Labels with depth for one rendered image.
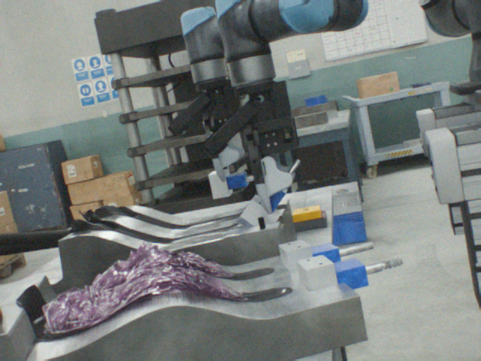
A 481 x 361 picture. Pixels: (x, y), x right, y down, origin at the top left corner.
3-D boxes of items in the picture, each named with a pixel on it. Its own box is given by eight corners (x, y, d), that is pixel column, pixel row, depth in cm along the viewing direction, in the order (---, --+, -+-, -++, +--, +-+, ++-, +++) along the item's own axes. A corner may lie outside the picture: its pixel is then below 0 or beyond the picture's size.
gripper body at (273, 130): (297, 153, 100) (282, 78, 99) (246, 162, 102) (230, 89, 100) (300, 147, 108) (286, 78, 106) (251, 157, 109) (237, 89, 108)
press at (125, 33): (276, 201, 661) (236, 6, 634) (252, 238, 512) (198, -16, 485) (192, 216, 681) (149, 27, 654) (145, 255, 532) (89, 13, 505)
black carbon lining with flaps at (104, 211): (257, 219, 120) (247, 171, 119) (246, 240, 105) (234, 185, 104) (91, 249, 127) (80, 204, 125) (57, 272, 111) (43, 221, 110)
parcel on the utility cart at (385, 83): (395, 97, 704) (390, 72, 701) (401, 97, 672) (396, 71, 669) (359, 104, 708) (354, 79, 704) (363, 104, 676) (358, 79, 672)
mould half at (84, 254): (297, 241, 126) (284, 176, 124) (288, 280, 101) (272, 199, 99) (69, 279, 135) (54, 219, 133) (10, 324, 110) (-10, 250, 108)
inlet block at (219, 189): (274, 184, 138) (270, 160, 137) (272, 188, 133) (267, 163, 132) (217, 195, 140) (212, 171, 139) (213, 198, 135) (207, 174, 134)
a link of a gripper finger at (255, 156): (263, 182, 99) (254, 128, 101) (253, 183, 100) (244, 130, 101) (267, 185, 104) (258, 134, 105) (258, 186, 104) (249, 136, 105)
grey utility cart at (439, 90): (450, 157, 717) (436, 75, 705) (463, 161, 666) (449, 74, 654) (355, 176, 726) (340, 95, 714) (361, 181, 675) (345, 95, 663)
